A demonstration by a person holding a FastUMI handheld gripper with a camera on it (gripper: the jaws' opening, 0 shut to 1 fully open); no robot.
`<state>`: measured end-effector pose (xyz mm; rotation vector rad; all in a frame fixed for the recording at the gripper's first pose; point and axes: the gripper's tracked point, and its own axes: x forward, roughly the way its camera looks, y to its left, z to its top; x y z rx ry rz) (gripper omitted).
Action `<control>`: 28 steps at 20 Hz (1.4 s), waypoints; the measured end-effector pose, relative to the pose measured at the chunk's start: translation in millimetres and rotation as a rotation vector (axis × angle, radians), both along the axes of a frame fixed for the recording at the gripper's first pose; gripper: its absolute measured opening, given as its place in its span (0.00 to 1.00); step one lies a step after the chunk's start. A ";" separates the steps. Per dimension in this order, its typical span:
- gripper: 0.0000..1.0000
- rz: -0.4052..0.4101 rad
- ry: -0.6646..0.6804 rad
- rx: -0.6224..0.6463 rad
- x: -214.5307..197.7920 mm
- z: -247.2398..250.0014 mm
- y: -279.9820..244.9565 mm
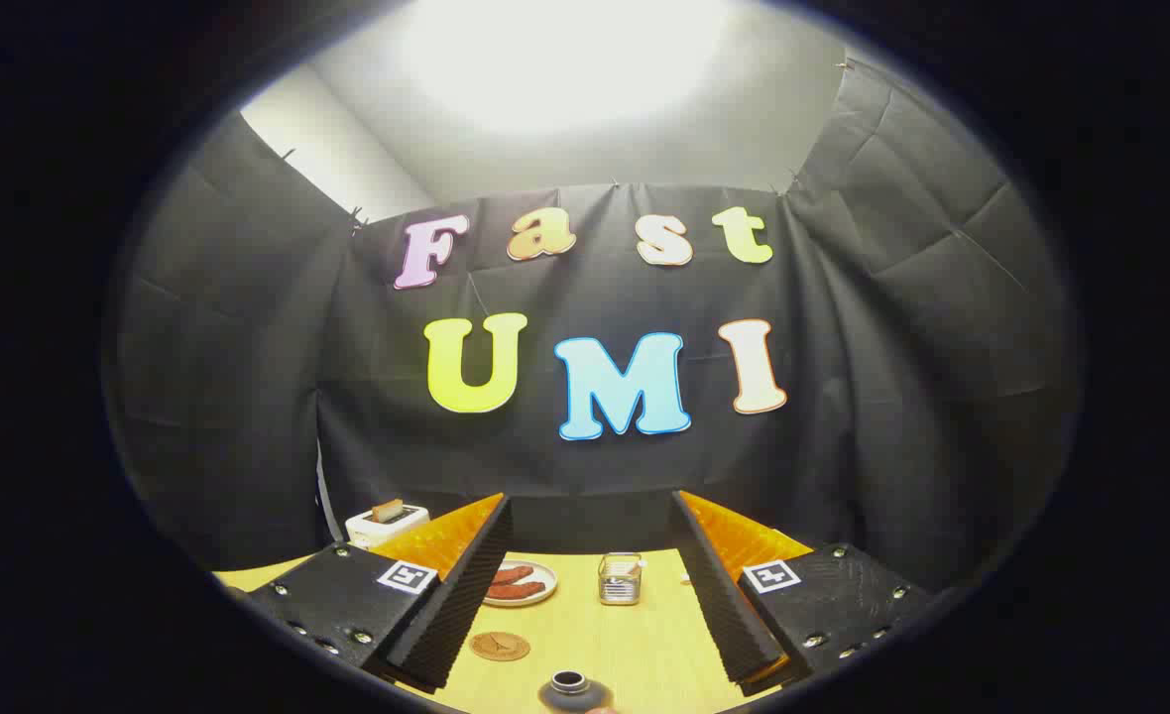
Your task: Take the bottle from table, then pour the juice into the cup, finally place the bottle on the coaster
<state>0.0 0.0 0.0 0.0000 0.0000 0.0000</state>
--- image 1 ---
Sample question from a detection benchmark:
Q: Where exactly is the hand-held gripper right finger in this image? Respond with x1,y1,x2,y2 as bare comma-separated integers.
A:
671,489,933,695

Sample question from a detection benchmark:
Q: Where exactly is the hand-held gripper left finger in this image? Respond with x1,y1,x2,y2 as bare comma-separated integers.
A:
245,493,515,693

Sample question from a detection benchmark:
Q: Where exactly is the round brown coaster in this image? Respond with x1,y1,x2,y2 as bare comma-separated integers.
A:
469,632,531,662

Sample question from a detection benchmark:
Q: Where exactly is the silver bottle with green label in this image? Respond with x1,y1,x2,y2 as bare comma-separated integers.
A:
537,670,614,714

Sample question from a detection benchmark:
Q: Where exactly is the white plate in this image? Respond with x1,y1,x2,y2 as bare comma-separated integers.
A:
481,560,558,607

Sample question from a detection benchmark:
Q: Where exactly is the white toaster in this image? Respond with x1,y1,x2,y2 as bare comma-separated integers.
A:
345,500,431,549

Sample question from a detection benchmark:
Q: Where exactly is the metal wire holder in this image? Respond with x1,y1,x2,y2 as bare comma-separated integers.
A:
598,552,644,606

